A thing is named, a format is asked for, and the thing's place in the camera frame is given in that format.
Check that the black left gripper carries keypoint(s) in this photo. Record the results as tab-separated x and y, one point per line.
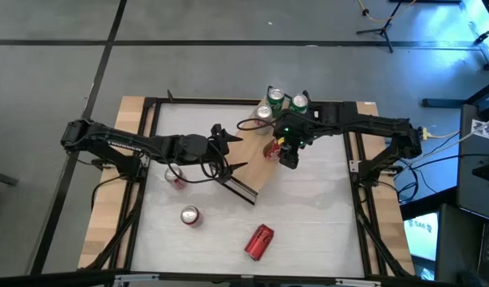
192	149

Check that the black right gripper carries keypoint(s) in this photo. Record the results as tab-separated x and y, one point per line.
298	129

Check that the red Coca-Cola Original can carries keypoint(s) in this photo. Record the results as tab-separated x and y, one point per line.
271	151
176	178

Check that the silver Diet Coke can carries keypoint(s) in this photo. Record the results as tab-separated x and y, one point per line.
263	112

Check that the green Sprite can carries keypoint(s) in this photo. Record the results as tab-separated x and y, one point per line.
275	95
298	102

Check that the red Coke Zero can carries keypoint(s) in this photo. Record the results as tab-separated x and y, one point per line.
259	242
190	215

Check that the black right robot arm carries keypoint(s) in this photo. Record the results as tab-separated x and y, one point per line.
367	121

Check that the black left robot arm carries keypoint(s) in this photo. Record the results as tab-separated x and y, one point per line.
112	143

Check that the silver mounting plate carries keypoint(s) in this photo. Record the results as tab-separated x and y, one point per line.
354	165
146	161

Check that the black tripod stand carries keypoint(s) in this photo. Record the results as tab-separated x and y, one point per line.
383	30

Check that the black metal stand base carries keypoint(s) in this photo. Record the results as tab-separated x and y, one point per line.
443	103

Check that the monitor screen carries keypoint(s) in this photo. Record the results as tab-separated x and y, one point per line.
421	239

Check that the black desk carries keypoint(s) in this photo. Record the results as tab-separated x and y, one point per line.
475	179

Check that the white printed marker card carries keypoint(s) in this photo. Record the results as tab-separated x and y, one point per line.
485	129

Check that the black computer cabinet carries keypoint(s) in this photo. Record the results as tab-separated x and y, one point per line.
459	247

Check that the black stand foot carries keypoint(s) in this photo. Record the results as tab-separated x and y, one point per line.
2	177

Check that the wooden shelf with black frame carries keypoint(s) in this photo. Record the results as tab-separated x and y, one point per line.
248	159

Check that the black aluminium table frame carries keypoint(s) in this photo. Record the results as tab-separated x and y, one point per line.
208	100

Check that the silver corner bracket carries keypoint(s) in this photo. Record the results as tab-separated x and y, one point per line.
357	282
130	280

